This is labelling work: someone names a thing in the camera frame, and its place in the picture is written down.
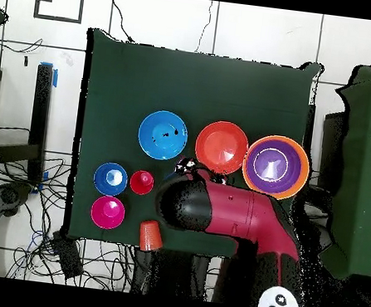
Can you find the black power adapter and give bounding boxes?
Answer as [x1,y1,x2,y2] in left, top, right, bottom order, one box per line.
[47,233,88,280]

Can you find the dark green table cloth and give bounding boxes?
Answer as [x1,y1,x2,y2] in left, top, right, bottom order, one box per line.
[61,27,325,269]

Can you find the purple bowl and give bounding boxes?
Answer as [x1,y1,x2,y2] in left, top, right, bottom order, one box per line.
[243,136,305,197]

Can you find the large orange bowl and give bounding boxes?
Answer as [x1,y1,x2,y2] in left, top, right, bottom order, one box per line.
[238,131,315,204]

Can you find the orange cup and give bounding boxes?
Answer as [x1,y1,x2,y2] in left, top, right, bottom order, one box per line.
[136,218,167,254]

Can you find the small pink bowl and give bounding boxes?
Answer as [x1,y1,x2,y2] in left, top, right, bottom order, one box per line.
[88,193,128,233]

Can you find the red-orange bowl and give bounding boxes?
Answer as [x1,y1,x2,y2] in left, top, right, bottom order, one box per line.
[192,118,252,179]

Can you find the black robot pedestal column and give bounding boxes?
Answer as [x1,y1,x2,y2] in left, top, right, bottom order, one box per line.
[129,246,213,302]

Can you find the red cup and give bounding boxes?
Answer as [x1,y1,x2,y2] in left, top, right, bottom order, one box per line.
[128,168,157,197]

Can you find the black stand post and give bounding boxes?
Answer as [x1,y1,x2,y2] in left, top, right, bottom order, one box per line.
[0,57,58,185]

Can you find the black floor cable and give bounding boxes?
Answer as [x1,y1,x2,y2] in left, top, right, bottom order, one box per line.
[105,0,140,43]

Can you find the small dark blue bowl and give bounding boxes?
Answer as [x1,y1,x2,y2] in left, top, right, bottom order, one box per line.
[91,160,130,199]

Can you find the blue cable bundle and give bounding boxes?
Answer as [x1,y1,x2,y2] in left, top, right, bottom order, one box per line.
[27,228,46,255]

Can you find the light blue bowl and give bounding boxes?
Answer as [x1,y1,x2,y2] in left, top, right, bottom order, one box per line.
[135,107,191,163]

